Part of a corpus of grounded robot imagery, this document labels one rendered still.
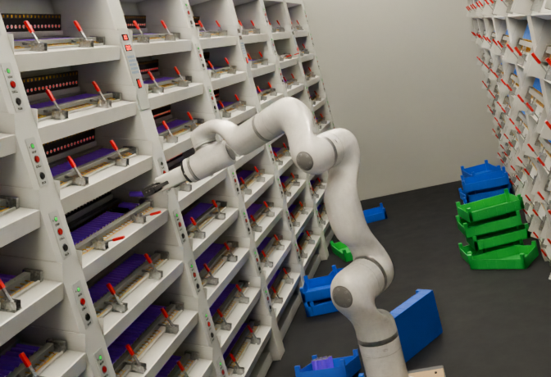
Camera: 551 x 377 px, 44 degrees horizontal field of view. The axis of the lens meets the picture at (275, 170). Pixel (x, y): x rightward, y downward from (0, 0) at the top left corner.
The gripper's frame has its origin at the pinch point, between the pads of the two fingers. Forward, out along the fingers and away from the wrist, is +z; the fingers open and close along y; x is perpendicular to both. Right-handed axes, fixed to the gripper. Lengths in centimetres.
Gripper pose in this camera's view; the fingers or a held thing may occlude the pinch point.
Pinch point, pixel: (149, 190)
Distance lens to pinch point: 232.4
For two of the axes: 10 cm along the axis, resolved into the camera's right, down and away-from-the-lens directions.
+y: -2.2, 2.1, -9.5
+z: -8.7, 4.0, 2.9
